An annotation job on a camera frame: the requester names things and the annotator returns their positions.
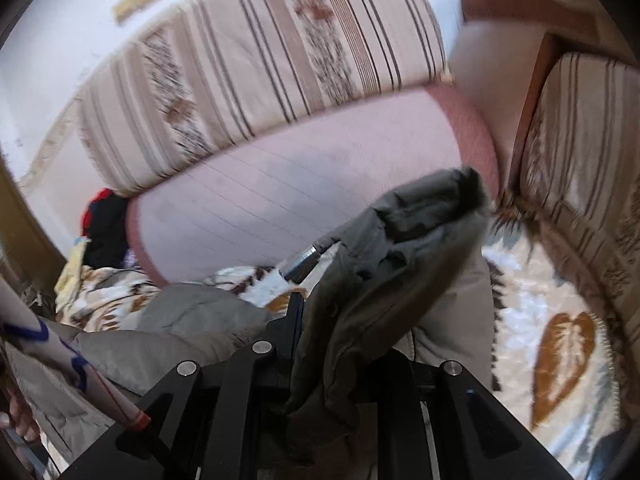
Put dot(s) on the brown wooden wardrobe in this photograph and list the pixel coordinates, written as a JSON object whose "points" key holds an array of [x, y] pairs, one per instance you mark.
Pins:
{"points": [[30, 263]]}

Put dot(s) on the black and red clothes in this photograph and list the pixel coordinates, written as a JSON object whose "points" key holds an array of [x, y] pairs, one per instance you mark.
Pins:
{"points": [[104, 226]]}

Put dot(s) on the leaf pattern fleece blanket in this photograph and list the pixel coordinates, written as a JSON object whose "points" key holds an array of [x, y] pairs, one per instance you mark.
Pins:
{"points": [[509, 318]]}

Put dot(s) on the striped floral back cushion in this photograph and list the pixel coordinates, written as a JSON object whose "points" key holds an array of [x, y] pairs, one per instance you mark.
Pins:
{"points": [[212, 74]]}

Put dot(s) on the grey puffer jacket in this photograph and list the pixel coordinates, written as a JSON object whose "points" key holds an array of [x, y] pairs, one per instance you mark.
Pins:
{"points": [[393, 262]]}

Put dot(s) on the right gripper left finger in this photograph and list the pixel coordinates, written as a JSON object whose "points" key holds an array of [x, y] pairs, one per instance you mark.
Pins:
{"points": [[201, 416]]}

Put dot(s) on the pink quilted bolster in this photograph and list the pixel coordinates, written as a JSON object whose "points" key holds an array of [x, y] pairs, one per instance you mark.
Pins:
{"points": [[260, 203]]}

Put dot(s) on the person's right hand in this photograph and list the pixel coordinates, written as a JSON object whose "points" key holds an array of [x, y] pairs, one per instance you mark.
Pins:
{"points": [[18, 415]]}

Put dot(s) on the yellow cloth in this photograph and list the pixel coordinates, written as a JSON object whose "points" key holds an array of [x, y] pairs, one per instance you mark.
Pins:
{"points": [[69, 282]]}

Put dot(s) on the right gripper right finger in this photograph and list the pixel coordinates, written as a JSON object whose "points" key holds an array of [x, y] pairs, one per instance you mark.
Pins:
{"points": [[444, 424]]}

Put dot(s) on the brown upper bolster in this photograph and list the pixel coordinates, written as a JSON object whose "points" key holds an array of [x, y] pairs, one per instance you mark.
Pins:
{"points": [[554, 15]]}

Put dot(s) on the striped floral side cushion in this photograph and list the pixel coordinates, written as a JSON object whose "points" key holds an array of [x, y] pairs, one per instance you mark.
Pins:
{"points": [[580, 178]]}

